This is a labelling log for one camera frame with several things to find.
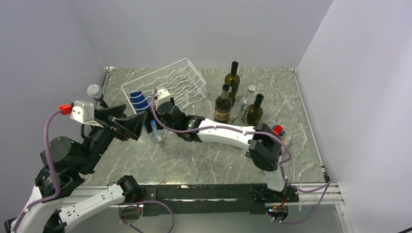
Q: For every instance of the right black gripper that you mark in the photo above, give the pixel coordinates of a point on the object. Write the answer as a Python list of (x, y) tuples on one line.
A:
[(147, 121)]

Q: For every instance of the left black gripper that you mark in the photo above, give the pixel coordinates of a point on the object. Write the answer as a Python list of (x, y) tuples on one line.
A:
[(131, 125)]

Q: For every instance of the blue glass bottle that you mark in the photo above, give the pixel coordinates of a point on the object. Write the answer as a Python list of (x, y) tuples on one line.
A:
[(140, 104)]

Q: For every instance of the labelled dark wine bottle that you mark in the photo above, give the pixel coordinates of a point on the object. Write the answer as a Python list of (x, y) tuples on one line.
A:
[(223, 105)]

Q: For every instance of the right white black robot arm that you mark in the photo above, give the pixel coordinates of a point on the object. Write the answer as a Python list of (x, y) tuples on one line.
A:
[(260, 141)]

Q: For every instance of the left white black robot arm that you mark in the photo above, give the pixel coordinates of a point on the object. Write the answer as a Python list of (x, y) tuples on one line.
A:
[(67, 161)]

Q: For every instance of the clear glass bottle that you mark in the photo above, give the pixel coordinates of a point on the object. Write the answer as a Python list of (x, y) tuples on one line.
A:
[(240, 118)]

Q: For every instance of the dark green wine bottle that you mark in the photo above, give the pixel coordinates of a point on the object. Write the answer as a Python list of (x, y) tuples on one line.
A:
[(233, 80)]

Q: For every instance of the clear bottle silver cap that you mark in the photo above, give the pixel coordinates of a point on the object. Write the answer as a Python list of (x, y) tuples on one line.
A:
[(250, 95)]

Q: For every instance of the olive green wine bottle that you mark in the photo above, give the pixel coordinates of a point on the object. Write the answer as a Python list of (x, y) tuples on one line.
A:
[(255, 111)]

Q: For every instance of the glitter filled tube bottle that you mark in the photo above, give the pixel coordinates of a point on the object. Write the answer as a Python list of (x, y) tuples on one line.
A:
[(286, 139)]

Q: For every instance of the black microphone on stand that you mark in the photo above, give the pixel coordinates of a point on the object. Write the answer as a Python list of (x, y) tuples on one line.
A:
[(96, 93)]

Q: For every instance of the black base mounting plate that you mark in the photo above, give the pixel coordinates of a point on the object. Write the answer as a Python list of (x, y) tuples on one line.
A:
[(250, 198)]

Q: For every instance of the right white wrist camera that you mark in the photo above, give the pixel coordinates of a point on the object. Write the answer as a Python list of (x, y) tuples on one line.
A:
[(162, 96)]

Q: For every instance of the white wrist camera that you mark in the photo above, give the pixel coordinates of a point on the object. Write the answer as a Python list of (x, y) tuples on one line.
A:
[(84, 113), (162, 96)]

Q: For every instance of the white wire wine rack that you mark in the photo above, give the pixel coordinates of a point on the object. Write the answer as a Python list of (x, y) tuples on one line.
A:
[(182, 80)]

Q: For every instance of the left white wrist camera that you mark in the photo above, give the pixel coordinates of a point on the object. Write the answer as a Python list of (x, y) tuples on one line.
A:
[(84, 113)]

